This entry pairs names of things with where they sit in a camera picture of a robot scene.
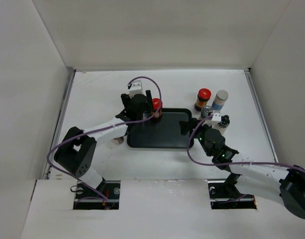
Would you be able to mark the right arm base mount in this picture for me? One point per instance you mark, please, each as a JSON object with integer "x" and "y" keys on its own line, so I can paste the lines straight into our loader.
{"x": 224, "y": 195}

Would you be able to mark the red lid chili jar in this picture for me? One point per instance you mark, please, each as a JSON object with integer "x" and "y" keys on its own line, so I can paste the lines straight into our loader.
{"x": 156, "y": 111}

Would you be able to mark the clear lid salt grinder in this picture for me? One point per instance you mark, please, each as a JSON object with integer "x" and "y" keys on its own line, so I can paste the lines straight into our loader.
{"x": 206, "y": 111}

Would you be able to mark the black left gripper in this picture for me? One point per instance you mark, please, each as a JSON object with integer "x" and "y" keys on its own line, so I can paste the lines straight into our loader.
{"x": 149, "y": 105}

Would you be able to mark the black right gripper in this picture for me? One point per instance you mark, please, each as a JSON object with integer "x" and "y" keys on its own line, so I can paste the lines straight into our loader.
{"x": 185, "y": 126}

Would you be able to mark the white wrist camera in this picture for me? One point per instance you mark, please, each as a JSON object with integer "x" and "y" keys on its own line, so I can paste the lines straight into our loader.
{"x": 135, "y": 88}
{"x": 215, "y": 118}

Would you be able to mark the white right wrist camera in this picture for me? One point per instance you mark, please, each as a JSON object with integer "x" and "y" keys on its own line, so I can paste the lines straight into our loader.
{"x": 215, "y": 118}

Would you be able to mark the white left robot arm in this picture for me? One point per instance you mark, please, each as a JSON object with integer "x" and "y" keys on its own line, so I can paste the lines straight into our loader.
{"x": 76, "y": 156}

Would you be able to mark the red lid sauce jar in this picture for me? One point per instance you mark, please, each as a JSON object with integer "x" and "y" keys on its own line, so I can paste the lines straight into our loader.
{"x": 203, "y": 97}

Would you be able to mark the black rectangular tray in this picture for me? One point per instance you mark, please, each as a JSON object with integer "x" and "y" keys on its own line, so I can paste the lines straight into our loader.
{"x": 162, "y": 134}

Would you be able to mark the black cap white bottle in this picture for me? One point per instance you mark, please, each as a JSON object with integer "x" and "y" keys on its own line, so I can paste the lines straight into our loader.
{"x": 223, "y": 124}

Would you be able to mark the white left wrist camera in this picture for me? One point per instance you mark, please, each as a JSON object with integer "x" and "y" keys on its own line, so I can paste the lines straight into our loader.
{"x": 135, "y": 88}

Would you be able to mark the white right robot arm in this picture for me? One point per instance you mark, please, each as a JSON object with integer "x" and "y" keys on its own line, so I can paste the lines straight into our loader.
{"x": 277, "y": 182}

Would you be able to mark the blue label spice shaker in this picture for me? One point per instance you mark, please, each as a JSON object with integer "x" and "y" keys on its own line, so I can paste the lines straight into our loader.
{"x": 219, "y": 100}

